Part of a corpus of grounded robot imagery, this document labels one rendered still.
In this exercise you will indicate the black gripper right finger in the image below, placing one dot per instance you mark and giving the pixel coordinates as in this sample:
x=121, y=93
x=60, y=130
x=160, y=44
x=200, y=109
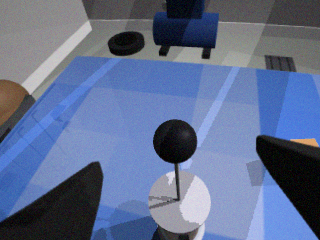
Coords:
x=295, y=167

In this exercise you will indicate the small orange cube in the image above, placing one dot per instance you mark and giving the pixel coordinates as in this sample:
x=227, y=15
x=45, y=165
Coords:
x=311, y=142

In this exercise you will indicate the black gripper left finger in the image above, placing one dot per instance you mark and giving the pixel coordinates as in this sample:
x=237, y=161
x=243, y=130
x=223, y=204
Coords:
x=67, y=212

